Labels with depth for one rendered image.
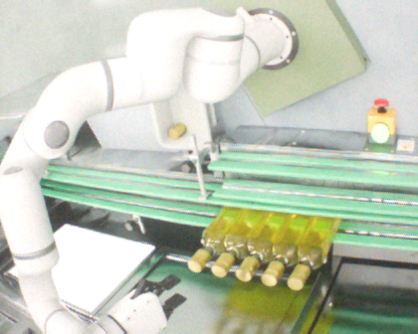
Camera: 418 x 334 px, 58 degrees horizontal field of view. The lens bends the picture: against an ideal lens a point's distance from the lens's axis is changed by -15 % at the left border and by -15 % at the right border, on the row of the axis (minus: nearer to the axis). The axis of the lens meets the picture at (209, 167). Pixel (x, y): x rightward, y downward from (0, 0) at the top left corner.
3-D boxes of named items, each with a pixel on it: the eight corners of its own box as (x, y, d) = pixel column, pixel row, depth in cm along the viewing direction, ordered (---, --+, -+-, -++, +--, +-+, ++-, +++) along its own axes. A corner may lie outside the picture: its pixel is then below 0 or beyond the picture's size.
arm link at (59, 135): (93, 63, 70) (16, 78, 64) (115, 56, 59) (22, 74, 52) (101, 139, 74) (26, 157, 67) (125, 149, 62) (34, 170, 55)
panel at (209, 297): (68, 227, 145) (6, 279, 120) (66, 220, 144) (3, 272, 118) (321, 279, 101) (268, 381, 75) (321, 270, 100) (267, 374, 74)
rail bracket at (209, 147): (213, 183, 116) (188, 208, 107) (201, 123, 109) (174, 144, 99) (223, 184, 115) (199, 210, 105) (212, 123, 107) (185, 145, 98)
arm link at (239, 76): (212, 72, 88) (168, 98, 76) (221, 14, 80) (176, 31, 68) (256, 86, 85) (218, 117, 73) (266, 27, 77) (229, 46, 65)
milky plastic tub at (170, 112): (174, 135, 132) (158, 148, 126) (160, 66, 123) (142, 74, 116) (226, 137, 124) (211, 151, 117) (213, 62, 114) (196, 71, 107)
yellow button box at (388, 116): (371, 131, 101) (367, 143, 95) (370, 103, 98) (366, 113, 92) (396, 133, 98) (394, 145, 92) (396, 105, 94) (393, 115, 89)
